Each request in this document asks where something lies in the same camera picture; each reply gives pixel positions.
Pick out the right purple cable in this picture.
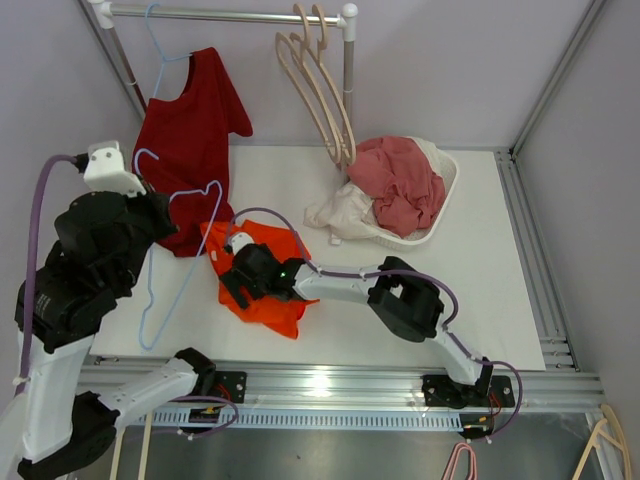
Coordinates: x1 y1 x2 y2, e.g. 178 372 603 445
224 207 525 446

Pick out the pink hanger bottom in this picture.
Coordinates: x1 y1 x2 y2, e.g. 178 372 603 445
442 442 480 480

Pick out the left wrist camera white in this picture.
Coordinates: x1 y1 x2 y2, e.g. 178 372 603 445
83 140 146 198

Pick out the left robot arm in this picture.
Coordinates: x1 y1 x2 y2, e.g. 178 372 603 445
16 191 216 479

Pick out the orange t shirt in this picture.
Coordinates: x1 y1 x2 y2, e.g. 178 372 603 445
205 220 313 340

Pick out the slotted cable duct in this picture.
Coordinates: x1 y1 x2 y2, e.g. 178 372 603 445
152 406 489 432

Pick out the purple cable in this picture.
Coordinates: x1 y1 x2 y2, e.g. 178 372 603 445
12 153 240 441
224 207 525 446

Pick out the metal clothes rack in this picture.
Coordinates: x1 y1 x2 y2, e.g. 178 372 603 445
79 1 358 117

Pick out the white plastic basket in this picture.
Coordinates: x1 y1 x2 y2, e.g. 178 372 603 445
370 137 460 252

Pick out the dark red t shirt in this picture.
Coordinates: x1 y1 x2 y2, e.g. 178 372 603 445
135 47 253 257

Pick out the white t shirt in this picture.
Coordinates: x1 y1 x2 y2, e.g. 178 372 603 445
303 137 449 240

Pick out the cream hanger bottom left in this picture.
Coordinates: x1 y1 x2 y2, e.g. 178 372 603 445
109 411 153 480

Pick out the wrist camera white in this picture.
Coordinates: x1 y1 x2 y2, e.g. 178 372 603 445
83 140 146 198
224 231 255 255

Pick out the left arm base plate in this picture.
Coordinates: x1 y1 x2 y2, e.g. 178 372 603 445
164 369 249 405

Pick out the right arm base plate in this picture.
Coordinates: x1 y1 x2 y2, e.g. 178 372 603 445
421 374 516 410

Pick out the blue hanger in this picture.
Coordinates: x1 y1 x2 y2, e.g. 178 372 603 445
132 148 224 352
144 2 192 98

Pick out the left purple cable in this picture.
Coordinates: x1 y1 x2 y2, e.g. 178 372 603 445
12 153 240 441

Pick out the beige hanger bottom right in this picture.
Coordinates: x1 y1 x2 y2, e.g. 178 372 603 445
572 403 633 480

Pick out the pink t shirt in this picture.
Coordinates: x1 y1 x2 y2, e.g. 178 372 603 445
347 136 446 238

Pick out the aluminium rail frame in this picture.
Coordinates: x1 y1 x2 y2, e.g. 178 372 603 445
64 149 606 414

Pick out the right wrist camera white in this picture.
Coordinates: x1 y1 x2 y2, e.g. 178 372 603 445
224 231 255 255

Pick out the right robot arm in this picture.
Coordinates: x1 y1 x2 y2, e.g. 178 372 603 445
220 241 493 405

